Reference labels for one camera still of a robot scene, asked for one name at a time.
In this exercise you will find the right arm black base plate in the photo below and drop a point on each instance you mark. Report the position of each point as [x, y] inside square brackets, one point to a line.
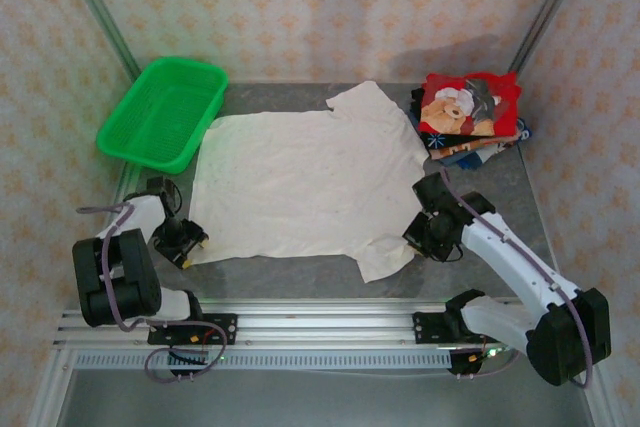
[427, 327]

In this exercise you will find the aluminium table side rail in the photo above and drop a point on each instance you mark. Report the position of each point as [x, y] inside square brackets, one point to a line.
[126, 182]

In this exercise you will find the aluminium frame leg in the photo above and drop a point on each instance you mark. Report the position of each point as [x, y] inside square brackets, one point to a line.
[592, 387]
[50, 387]

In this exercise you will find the white t-shirt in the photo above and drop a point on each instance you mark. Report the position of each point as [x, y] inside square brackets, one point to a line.
[300, 182]

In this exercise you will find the tan folded t-shirt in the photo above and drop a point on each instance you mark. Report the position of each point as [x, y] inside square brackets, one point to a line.
[460, 148]

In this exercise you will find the red teddy bear t-shirt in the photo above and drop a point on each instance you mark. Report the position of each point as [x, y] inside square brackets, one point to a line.
[502, 107]

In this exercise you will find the yellow power connector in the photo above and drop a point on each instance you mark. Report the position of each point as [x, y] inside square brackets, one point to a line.
[193, 342]
[473, 358]

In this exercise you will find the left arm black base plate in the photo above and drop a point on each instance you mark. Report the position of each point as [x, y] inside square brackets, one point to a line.
[225, 329]

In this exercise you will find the green plastic basket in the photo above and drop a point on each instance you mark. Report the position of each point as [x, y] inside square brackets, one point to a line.
[160, 112]

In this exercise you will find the aluminium mounting rail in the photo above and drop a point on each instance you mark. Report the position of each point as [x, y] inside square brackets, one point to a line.
[325, 327]

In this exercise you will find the blue folded t-shirt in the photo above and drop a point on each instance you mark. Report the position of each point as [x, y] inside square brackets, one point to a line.
[472, 161]

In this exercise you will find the aluminium frame post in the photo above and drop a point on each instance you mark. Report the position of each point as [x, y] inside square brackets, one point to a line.
[547, 12]
[101, 12]

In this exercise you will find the black snowflake t-shirt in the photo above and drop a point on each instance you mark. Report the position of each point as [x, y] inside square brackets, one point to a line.
[440, 139]

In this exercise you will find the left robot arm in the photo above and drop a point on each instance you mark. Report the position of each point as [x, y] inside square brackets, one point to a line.
[115, 287]

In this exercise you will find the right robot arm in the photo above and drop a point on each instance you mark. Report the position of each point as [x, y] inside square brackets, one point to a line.
[515, 257]

